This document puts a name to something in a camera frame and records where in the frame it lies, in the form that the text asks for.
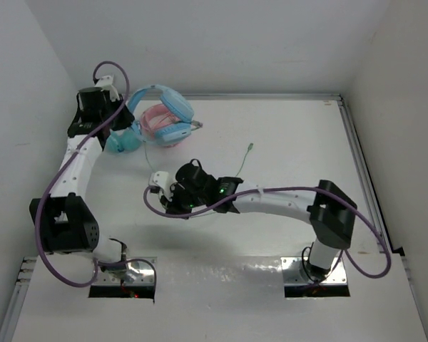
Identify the metal base plate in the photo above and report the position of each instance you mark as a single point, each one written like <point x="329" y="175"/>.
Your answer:
<point x="298" y="272"/>
<point x="136" y="271"/>

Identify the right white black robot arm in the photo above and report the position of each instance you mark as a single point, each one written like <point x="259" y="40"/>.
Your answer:
<point x="330" y="212"/>

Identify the teal headphones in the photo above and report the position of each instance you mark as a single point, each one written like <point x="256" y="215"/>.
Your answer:
<point x="126" y="141"/>

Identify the right aluminium frame rail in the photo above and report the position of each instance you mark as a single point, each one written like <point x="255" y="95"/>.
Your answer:
<point x="368" y="190"/>

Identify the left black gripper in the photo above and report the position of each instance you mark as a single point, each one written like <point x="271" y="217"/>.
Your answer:
<point x="124" y="122"/>

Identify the pink headphones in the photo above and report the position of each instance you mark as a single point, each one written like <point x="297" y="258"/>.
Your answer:
<point x="161" y="127"/>

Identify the aluminium frame rail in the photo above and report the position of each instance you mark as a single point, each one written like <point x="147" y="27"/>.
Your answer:
<point x="368" y="190"/>
<point x="263" y="96"/>

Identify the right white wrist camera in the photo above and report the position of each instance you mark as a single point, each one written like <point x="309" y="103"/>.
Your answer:
<point x="163" y="181"/>

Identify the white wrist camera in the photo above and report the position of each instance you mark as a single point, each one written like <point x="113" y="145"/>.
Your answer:
<point x="107" y="83"/>
<point x="163" y="181"/>

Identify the light blue headphones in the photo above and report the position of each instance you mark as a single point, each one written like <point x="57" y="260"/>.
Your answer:
<point x="171" y="99"/>

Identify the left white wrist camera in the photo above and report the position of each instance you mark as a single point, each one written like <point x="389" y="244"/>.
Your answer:
<point x="107" y="83"/>

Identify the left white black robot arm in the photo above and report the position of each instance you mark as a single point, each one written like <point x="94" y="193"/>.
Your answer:
<point x="66" y="224"/>

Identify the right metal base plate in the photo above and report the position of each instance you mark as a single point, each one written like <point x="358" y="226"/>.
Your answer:
<point x="298" y="272"/>

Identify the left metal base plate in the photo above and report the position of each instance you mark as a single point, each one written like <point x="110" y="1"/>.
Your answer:
<point x="136" y="271"/>

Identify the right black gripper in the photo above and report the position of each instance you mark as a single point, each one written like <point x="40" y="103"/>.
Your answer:
<point x="172" y="206"/>

